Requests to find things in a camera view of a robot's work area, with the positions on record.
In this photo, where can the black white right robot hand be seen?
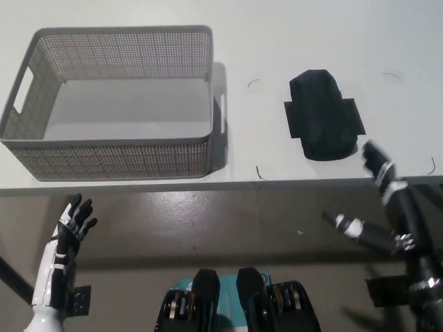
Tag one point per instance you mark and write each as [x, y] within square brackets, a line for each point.
[403, 211]

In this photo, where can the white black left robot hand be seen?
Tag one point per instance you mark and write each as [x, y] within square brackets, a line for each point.
[60, 238]

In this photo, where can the black fabric pencil case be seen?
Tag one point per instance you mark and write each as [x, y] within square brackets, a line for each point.
[322, 114]

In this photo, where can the black table leg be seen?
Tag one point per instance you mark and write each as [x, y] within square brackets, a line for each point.
[14, 275]

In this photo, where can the grey perforated plastic basket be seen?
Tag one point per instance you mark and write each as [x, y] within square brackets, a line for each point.
[104, 155]

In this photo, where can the black flat square mat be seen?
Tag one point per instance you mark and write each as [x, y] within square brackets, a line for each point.
[355, 117]

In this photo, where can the black teal robot body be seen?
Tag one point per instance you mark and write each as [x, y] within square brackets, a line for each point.
[242, 304]

